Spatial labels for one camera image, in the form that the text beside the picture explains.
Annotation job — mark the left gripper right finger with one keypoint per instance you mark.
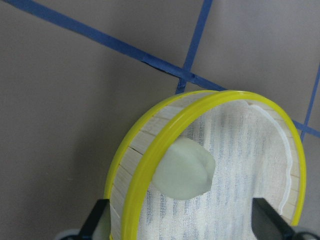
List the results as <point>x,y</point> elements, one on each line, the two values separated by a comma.
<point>267,224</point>

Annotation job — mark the yellow bamboo steamer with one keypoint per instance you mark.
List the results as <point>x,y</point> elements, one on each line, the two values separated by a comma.
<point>258,154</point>

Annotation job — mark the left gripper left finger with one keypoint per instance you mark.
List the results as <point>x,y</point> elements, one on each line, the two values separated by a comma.
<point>98,224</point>

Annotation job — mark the white steamed bun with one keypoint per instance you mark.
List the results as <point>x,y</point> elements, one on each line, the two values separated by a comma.
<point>185,171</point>

